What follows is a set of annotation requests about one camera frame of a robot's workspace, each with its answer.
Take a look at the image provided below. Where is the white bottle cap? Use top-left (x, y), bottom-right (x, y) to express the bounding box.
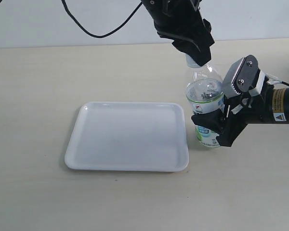
top-left (185, 54), bottom-right (200, 68)

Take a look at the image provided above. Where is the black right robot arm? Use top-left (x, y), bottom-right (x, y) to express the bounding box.
top-left (191, 75), bottom-right (289, 147)

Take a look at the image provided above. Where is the white rectangular plastic tray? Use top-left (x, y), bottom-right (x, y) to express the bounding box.
top-left (64, 102), bottom-right (189, 172)

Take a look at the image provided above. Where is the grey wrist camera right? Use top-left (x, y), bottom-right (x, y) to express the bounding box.
top-left (222, 55), bottom-right (265, 99)

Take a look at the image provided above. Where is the clear plastic water bottle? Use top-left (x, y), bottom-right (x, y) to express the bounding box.
top-left (185, 62), bottom-right (225, 148)

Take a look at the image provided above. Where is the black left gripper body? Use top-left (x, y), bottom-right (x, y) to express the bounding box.
top-left (141, 0), bottom-right (215, 48)

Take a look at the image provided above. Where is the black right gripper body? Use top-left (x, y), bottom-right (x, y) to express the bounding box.
top-left (220, 89), bottom-right (274, 147)

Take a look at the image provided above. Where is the white cable at right wrist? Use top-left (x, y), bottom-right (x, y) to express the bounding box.
top-left (264, 73), bottom-right (289, 87)

